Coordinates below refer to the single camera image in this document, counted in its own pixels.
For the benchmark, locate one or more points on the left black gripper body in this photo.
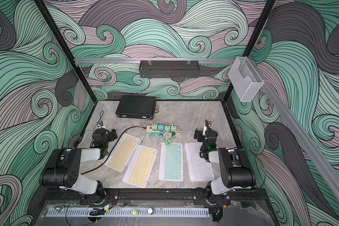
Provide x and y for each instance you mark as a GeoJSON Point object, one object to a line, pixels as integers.
{"type": "Point", "coordinates": [111, 134]}

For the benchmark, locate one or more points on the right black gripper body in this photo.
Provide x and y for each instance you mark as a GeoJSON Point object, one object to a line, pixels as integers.
{"type": "Point", "coordinates": [200, 135]}

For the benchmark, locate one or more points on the yellow wireless keyboard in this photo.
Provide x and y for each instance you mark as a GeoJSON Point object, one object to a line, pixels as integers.
{"type": "Point", "coordinates": [140, 167]}
{"type": "Point", "coordinates": [122, 152]}

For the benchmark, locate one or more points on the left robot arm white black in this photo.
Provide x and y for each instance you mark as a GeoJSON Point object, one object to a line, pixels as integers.
{"type": "Point", "coordinates": [62, 169]}

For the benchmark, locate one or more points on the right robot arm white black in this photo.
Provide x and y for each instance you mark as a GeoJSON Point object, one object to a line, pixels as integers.
{"type": "Point", "coordinates": [235, 173]}

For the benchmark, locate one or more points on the black computer box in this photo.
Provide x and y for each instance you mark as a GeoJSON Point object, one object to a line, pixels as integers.
{"type": "Point", "coordinates": [137, 107]}

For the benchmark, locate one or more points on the white wireless keyboard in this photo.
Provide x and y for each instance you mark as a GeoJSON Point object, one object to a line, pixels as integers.
{"type": "Point", "coordinates": [199, 169]}

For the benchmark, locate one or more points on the green wireless keyboard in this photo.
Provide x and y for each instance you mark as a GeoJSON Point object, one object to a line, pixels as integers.
{"type": "Point", "coordinates": [171, 162]}

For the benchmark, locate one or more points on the clear acrylic wall holder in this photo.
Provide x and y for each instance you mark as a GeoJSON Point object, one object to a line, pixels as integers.
{"type": "Point", "coordinates": [245, 78]}

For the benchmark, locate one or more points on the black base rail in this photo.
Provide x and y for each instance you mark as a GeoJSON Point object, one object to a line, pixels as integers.
{"type": "Point", "coordinates": [197, 196]}

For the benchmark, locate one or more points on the aluminium wall rail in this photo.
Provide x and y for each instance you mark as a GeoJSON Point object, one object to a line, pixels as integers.
{"type": "Point", "coordinates": [117, 60]}

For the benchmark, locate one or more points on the black wall shelf tray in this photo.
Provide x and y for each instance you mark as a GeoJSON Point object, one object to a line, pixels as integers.
{"type": "Point", "coordinates": [169, 69]}

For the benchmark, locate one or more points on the white slotted cable duct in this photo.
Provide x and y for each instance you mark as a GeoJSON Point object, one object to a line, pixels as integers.
{"type": "Point", "coordinates": [133, 212]}

